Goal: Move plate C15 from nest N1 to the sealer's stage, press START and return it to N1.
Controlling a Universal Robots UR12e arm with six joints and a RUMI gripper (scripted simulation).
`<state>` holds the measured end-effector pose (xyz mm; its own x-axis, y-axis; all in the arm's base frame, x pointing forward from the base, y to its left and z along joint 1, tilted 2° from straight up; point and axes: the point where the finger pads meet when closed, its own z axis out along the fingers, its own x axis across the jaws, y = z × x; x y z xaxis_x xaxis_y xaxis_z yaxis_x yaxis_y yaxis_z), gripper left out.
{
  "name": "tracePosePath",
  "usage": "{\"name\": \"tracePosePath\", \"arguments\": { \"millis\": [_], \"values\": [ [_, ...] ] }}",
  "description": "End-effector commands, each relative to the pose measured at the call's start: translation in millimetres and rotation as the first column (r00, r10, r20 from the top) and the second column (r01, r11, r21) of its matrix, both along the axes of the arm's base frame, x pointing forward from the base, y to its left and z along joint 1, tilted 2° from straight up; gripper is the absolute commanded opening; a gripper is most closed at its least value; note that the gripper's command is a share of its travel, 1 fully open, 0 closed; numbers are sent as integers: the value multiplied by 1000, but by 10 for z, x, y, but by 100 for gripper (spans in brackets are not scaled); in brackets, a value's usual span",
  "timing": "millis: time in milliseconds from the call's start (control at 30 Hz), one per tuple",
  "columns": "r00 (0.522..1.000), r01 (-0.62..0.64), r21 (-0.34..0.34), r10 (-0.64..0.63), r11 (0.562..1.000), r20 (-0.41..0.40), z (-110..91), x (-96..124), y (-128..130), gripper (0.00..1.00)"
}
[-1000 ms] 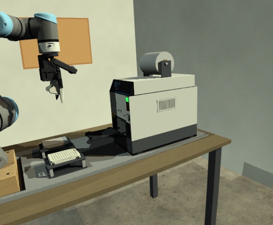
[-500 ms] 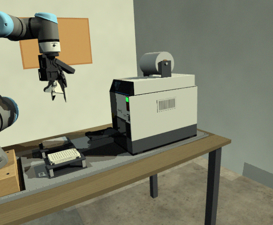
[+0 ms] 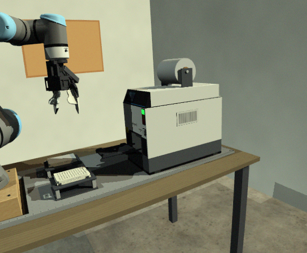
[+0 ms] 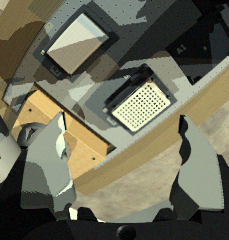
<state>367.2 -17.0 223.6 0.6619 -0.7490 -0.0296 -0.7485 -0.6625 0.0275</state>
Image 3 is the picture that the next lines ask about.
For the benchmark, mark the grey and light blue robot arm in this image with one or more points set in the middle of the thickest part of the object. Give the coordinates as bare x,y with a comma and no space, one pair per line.
49,30

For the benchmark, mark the white roll of foil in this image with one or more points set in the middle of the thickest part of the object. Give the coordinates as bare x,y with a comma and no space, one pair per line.
168,71

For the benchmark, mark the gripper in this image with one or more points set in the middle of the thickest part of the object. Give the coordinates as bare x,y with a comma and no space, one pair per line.
60,84

